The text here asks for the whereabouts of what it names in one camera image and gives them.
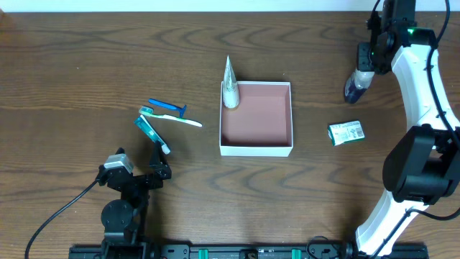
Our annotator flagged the green white toothbrush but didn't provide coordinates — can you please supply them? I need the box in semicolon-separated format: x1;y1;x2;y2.
139;106;203;127

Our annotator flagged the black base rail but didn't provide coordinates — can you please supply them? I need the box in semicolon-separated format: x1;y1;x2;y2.
68;241;428;259

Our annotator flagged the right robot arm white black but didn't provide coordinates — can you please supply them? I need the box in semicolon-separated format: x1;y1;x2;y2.
341;0;459;258

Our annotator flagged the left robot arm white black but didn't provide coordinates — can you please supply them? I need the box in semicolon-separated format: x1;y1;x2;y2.
96;140;172;245

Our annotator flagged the green white soap box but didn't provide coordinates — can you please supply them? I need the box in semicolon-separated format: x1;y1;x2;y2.
328;120;365;146

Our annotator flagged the blue disposable razor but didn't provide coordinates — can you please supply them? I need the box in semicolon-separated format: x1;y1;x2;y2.
148;99;187;118

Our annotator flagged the green Colgate toothpaste tube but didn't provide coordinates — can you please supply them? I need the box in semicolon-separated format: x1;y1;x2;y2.
134;114;170;155

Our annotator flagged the clear pump bottle blue liquid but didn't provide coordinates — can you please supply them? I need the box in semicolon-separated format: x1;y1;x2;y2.
344;69;374;104

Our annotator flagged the white box pink interior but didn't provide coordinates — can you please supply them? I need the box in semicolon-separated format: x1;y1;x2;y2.
218;81;294;157

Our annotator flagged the white Pantene tube gold cap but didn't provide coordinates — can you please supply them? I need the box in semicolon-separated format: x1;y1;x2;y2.
222;56;239;109

